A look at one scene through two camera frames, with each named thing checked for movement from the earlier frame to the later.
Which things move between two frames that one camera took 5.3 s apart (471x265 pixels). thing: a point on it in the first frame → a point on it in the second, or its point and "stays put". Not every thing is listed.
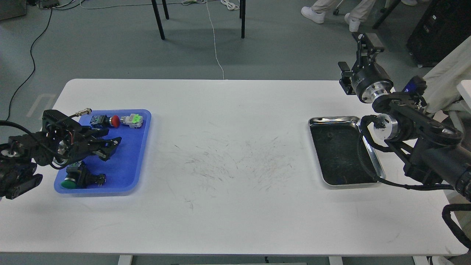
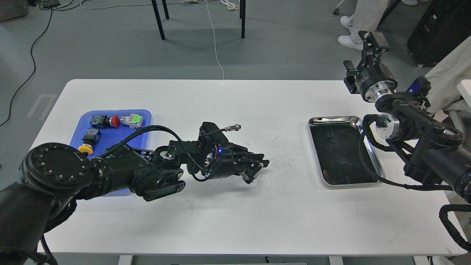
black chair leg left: [156, 11] stays put
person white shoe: [308, 12] → [353, 40]
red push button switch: [102, 122] stays put
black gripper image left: [62, 138] → [215, 158]
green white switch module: [134, 120] stays put
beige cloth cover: [442, 80] stays put
